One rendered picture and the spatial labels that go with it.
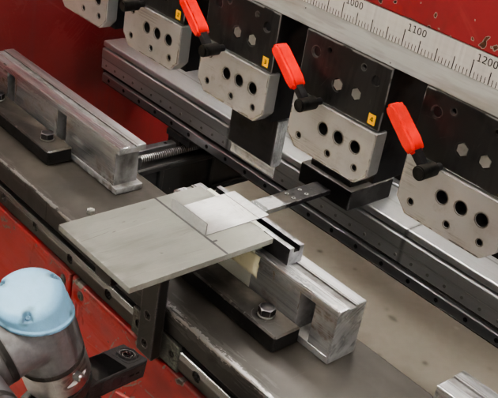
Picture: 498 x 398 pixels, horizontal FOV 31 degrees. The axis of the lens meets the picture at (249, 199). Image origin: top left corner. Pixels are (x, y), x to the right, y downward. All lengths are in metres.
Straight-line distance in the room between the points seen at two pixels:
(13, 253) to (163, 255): 0.59
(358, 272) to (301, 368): 1.90
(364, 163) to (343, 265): 2.08
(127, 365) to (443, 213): 0.42
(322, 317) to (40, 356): 0.50
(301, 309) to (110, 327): 0.37
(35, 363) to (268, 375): 0.44
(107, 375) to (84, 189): 0.65
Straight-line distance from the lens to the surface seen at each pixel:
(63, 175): 1.70
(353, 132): 1.14
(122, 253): 1.25
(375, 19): 1.10
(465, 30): 1.02
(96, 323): 1.58
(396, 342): 2.90
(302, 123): 1.20
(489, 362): 2.96
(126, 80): 2.00
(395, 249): 1.50
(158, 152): 1.84
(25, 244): 1.74
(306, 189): 1.48
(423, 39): 1.05
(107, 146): 1.63
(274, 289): 1.35
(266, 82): 1.24
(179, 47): 1.38
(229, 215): 1.37
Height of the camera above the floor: 1.69
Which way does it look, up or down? 29 degrees down
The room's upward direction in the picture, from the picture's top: 10 degrees clockwise
